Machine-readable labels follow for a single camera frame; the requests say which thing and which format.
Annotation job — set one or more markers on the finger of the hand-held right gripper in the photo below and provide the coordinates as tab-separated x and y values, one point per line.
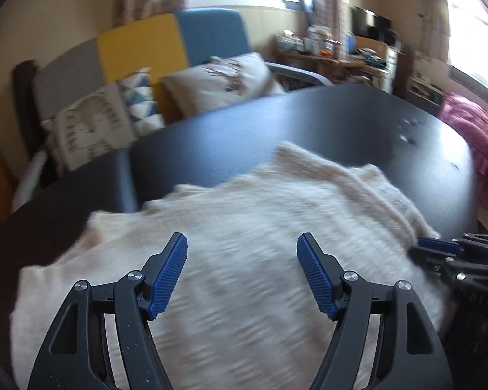
437	248
482	244

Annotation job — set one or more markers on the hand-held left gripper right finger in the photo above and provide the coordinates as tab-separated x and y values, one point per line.
315	276

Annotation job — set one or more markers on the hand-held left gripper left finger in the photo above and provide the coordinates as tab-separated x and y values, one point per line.
168	276

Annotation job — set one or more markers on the cream knitted sweater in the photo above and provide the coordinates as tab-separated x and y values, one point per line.
248	227

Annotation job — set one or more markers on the pink blanket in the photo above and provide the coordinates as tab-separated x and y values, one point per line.
475	138

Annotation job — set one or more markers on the tiger print cushion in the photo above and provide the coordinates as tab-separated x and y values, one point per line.
93	126

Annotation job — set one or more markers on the white drawer cabinet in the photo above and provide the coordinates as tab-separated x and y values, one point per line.
395	65

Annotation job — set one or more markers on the deer print cushion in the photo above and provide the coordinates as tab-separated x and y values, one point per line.
219	85

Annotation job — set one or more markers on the side window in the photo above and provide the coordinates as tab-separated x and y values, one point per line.
475	36

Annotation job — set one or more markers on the cluttered wooden shelf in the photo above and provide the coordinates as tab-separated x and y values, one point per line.
325	63

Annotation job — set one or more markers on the black rolled mat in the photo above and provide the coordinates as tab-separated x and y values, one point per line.
24	101

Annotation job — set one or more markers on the grey yellow blue sofa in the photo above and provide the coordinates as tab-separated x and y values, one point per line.
142	44

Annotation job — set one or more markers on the black monitor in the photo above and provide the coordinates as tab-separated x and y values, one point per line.
370	22

